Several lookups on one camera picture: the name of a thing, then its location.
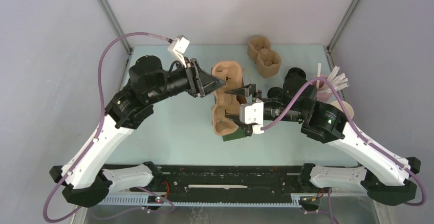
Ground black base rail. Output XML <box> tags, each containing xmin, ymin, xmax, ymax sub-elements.
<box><xmin>128</xmin><ymin>164</ymin><xmax>331</xmax><ymax>207</ymax></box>

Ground single white straw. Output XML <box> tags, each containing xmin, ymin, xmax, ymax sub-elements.
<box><xmin>316</xmin><ymin>63</ymin><xmax>322</xmax><ymax>77</ymax></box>

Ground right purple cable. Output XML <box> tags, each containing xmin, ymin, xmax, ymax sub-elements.
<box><xmin>260</xmin><ymin>77</ymin><xmax>427</xmax><ymax>207</ymax></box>

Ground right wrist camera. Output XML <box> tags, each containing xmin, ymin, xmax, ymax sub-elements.
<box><xmin>240</xmin><ymin>100</ymin><xmax>264</xmax><ymax>135</ymax></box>

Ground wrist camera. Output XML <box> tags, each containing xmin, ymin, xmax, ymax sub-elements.
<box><xmin>167</xmin><ymin>35</ymin><xmax>190</xmax><ymax>68</ymax></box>
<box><xmin>240</xmin><ymin>100</ymin><xmax>264</xmax><ymax>135</ymax></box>

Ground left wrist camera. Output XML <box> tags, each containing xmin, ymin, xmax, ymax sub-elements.
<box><xmin>167</xmin><ymin>35</ymin><xmax>190</xmax><ymax>68</ymax></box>

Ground green paper bag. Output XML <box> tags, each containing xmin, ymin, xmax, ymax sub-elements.
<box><xmin>222</xmin><ymin>69</ymin><xmax>252</xmax><ymax>142</ymax></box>

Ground stack of paper cups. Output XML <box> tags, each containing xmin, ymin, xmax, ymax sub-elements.
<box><xmin>330</xmin><ymin>100</ymin><xmax>354</xmax><ymax>119</ymax></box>

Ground purple cable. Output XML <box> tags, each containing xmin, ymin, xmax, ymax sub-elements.
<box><xmin>260</xmin><ymin>77</ymin><xmax>427</xmax><ymax>207</ymax></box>
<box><xmin>42</xmin><ymin>32</ymin><xmax>172</xmax><ymax>224</ymax></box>

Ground pink straw holder cup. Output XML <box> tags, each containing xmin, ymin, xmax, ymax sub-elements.
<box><xmin>316</xmin><ymin>81</ymin><xmax>334</xmax><ymax>103</ymax></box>

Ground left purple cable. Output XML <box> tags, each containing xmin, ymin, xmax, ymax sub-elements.
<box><xmin>42</xmin><ymin>32</ymin><xmax>172</xmax><ymax>224</ymax></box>

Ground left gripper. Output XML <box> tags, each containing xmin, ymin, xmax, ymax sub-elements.
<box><xmin>147</xmin><ymin>57</ymin><xmax>226</xmax><ymax>104</ymax></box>

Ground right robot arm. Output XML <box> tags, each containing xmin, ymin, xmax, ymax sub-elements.
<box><xmin>226</xmin><ymin>75</ymin><xmax>421</xmax><ymax>206</ymax></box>

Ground brown pulp cup carrier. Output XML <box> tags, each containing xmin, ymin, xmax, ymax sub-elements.
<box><xmin>211</xmin><ymin>61</ymin><xmax>243</xmax><ymax>136</ymax></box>

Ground stacked brown cup carriers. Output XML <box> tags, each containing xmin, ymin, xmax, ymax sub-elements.
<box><xmin>247</xmin><ymin>35</ymin><xmax>282</xmax><ymax>78</ymax></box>

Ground bundle of white straws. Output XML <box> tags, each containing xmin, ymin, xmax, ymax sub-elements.
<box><xmin>327</xmin><ymin>66</ymin><xmax>349</xmax><ymax>91</ymax></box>

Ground stack of black lids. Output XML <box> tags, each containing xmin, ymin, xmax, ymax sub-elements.
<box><xmin>285</xmin><ymin>67</ymin><xmax>306</xmax><ymax>81</ymax></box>

